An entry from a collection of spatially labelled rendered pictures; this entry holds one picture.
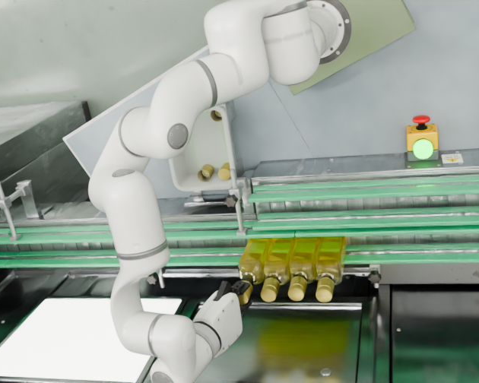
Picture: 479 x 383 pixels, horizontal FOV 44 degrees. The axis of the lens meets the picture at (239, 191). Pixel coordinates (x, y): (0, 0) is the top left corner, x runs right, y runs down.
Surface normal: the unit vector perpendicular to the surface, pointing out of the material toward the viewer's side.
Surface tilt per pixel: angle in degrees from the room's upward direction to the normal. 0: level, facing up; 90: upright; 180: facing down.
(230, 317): 75
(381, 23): 4
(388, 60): 0
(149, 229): 53
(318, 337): 90
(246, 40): 41
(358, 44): 4
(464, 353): 91
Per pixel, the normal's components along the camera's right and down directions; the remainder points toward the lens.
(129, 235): -0.11, 0.29
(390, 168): -0.15, -0.92
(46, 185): 0.96, -0.04
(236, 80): 0.58, 0.30
